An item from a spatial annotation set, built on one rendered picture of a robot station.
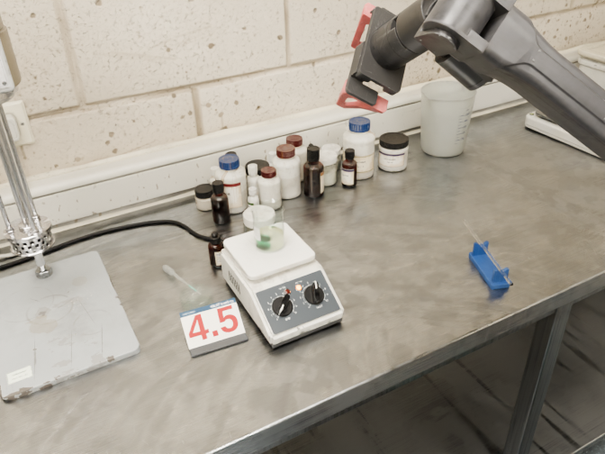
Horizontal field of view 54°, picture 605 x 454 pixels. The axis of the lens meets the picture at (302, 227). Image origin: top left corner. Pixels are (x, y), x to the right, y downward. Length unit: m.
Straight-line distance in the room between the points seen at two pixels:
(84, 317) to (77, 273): 0.13
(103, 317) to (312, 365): 0.35
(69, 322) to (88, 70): 0.48
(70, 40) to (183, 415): 0.71
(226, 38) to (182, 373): 0.70
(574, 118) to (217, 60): 0.78
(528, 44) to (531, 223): 0.62
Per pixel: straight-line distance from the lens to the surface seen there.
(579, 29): 1.99
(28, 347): 1.02
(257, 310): 0.92
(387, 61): 0.79
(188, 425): 0.85
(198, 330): 0.94
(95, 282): 1.10
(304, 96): 1.41
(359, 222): 1.20
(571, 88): 0.71
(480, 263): 1.10
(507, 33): 0.68
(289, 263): 0.94
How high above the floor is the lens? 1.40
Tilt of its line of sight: 33 degrees down
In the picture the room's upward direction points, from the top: 2 degrees counter-clockwise
